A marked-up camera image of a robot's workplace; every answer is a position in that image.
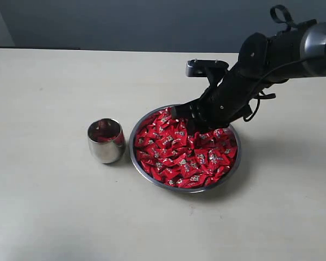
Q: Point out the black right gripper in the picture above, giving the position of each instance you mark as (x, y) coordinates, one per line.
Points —
(224, 101)

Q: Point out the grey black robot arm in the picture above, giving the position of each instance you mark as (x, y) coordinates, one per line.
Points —
(262, 62)

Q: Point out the pile of red wrapped candies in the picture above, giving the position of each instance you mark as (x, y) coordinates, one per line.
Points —
(184, 157)

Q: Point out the steel bowl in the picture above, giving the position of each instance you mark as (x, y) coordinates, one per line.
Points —
(141, 166)

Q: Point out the stainless steel cup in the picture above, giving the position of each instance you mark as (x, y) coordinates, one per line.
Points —
(111, 151)

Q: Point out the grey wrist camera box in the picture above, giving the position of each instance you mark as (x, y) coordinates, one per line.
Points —
(204, 68)

